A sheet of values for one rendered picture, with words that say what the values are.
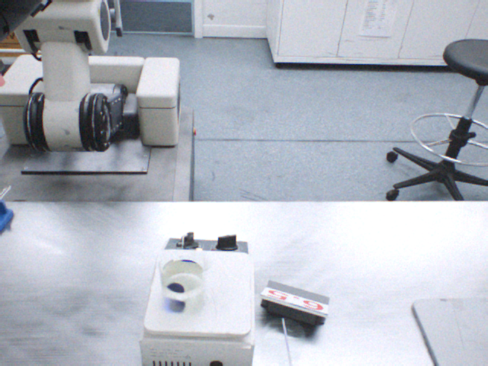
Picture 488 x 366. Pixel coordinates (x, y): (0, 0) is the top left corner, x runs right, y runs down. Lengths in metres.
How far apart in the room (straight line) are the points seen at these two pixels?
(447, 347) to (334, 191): 1.45
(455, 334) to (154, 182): 1.02
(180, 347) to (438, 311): 0.36
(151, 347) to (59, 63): 0.94
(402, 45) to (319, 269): 2.62
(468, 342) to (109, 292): 0.48
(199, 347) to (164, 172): 1.01
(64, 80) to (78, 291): 0.76
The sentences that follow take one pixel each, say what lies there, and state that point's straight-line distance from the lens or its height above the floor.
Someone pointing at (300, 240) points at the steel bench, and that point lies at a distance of 0.73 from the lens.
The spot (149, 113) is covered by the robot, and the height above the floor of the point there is 0.51.
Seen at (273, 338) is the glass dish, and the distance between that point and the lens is 0.61.
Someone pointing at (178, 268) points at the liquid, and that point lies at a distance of 0.51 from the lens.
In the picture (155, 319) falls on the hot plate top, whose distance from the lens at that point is 0.52.
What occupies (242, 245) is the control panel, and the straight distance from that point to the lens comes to 0.65.
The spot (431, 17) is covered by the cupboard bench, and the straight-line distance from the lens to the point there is 3.20.
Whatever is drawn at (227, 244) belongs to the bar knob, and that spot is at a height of 0.81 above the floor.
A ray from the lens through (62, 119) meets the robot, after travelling 1.30.
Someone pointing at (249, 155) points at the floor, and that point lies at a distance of 2.19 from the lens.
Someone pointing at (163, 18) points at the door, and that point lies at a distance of 3.51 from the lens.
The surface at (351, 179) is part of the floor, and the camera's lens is 2.14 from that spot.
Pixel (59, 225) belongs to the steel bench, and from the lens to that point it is 0.78.
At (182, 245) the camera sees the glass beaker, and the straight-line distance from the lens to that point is 0.50.
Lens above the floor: 1.27
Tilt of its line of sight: 39 degrees down
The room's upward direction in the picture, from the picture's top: 3 degrees clockwise
